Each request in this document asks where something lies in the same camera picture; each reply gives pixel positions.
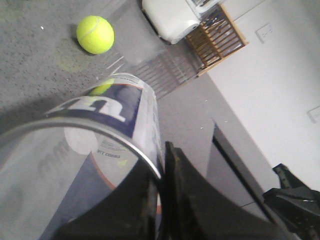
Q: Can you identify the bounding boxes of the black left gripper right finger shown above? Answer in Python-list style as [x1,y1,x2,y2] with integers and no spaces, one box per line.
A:
[262,163,320,240]

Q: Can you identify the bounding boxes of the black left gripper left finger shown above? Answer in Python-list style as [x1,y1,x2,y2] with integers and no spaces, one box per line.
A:
[51,141,291,240]

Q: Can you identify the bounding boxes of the white blue tennis ball can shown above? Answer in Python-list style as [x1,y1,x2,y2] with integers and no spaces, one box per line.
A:
[0,73,167,240]

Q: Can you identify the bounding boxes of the far right tennis ball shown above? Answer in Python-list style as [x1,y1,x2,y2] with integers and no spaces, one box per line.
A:
[76,15,115,55]

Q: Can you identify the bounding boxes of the wooden slatted crate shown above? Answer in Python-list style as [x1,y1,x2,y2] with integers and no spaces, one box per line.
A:
[186,3,248,71]

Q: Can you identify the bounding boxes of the white appliance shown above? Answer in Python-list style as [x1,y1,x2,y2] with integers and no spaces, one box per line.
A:
[141,0,200,45]

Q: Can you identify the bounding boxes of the lower white wall socket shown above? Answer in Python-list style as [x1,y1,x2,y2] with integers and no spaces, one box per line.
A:
[306,106,320,124]

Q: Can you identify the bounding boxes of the white wall socket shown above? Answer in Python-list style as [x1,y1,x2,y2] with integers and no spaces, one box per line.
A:
[306,106,320,124]
[255,23,273,44]

